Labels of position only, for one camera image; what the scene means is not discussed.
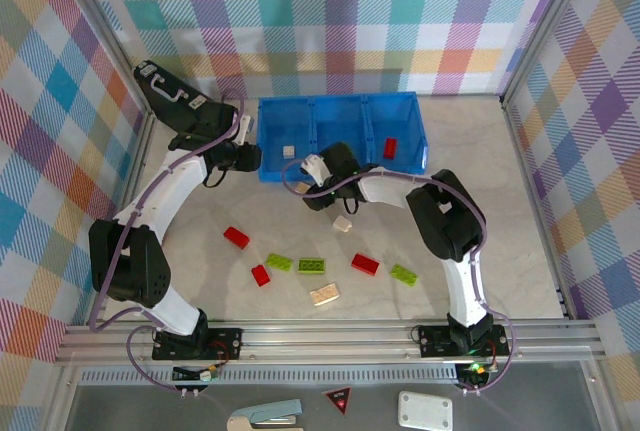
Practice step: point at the green lego brick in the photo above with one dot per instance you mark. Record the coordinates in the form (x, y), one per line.
(280, 262)
(312, 266)
(405, 275)

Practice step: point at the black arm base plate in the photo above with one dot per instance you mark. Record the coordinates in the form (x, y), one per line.
(435, 341)
(225, 341)

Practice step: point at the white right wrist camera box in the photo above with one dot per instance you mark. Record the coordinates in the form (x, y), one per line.
(315, 166)

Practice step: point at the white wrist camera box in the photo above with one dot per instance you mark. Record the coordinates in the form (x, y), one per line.
(243, 131)
(315, 166)

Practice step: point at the large cream lego brick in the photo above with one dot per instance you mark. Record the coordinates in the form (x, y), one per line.
(325, 295)

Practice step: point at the blue three-compartment bin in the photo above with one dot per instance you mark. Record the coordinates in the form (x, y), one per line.
(295, 121)

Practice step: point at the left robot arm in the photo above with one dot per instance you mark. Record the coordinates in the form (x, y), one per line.
(130, 271)

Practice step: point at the red triangular button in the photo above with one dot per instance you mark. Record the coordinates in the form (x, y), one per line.
(339, 398)

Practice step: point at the small cream lego brick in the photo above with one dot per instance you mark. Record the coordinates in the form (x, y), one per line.
(288, 151)

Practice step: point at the aluminium mounting rail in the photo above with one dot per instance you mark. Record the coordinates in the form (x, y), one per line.
(325, 341)

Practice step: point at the small connector board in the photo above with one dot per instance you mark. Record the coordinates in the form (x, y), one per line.
(197, 373)
(475, 371)

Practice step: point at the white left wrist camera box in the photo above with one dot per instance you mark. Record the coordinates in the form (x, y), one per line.
(243, 131)

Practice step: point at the grey blue stapler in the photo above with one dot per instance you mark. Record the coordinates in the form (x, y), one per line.
(275, 411)

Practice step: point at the white rectangular plate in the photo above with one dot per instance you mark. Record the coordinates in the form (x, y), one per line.
(425, 410)

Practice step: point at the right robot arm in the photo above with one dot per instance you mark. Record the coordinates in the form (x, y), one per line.
(445, 221)

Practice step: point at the black carrying case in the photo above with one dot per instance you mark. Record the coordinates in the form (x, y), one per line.
(165, 101)

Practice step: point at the aluminium frame post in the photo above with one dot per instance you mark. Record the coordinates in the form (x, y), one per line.
(542, 31)
(107, 36)

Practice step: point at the small red lego brick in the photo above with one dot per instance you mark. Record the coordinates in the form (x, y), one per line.
(261, 275)

